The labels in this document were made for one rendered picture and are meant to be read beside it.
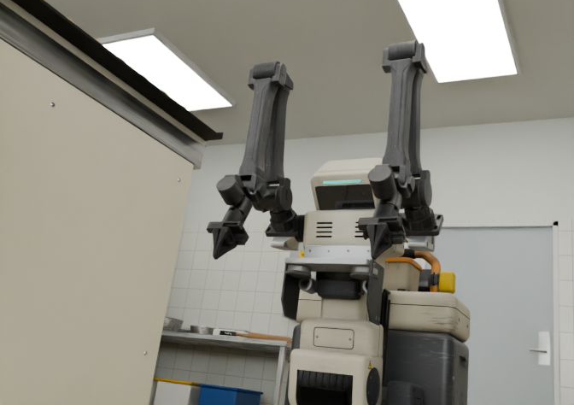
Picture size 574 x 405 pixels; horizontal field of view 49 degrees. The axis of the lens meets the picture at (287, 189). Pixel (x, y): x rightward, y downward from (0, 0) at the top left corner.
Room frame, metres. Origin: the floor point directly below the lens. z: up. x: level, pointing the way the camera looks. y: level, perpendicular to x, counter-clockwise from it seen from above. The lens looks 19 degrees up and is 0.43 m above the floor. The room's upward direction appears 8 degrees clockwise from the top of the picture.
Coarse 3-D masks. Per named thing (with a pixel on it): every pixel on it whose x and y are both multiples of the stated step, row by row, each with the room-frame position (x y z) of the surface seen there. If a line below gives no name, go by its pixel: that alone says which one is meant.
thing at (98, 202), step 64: (0, 64) 0.74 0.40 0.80; (0, 128) 0.77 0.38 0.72; (64, 128) 0.85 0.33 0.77; (128, 128) 0.96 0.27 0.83; (0, 192) 0.79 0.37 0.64; (64, 192) 0.88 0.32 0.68; (128, 192) 0.99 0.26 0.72; (0, 256) 0.81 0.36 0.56; (64, 256) 0.90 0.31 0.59; (128, 256) 1.01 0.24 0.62; (0, 320) 0.83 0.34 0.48; (64, 320) 0.93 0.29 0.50; (128, 320) 1.04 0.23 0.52; (0, 384) 0.86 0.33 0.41; (64, 384) 0.95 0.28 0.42; (128, 384) 1.07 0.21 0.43
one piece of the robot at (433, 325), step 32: (416, 256) 2.14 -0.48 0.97; (448, 288) 2.06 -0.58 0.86; (384, 320) 1.95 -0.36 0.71; (416, 320) 1.92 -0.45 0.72; (448, 320) 1.87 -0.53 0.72; (384, 352) 1.96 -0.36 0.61; (416, 352) 1.91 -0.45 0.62; (448, 352) 1.87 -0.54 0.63; (288, 384) 2.12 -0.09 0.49; (384, 384) 1.96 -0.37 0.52; (448, 384) 1.87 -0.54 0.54
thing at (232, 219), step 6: (228, 210) 1.64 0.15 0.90; (234, 210) 1.63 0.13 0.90; (228, 216) 1.63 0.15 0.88; (234, 216) 1.62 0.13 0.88; (240, 216) 1.63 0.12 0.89; (210, 222) 1.63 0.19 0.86; (216, 222) 1.63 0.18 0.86; (222, 222) 1.62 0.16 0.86; (228, 222) 1.61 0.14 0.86; (234, 222) 1.60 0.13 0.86; (240, 222) 1.59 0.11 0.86; (234, 228) 1.62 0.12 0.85; (240, 228) 1.60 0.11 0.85; (246, 234) 1.62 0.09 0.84
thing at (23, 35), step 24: (0, 0) 0.73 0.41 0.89; (0, 24) 0.74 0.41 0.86; (24, 24) 0.77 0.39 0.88; (24, 48) 0.78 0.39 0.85; (48, 48) 0.81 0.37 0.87; (72, 48) 0.84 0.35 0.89; (72, 72) 0.85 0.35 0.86; (96, 72) 0.89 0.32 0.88; (96, 96) 0.90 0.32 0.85; (120, 96) 0.94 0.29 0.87; (144, 120) 1.00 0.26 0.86; (168, 120) 1.05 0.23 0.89; (168, 144) 1.06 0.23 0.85; (192, 144) 1.12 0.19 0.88
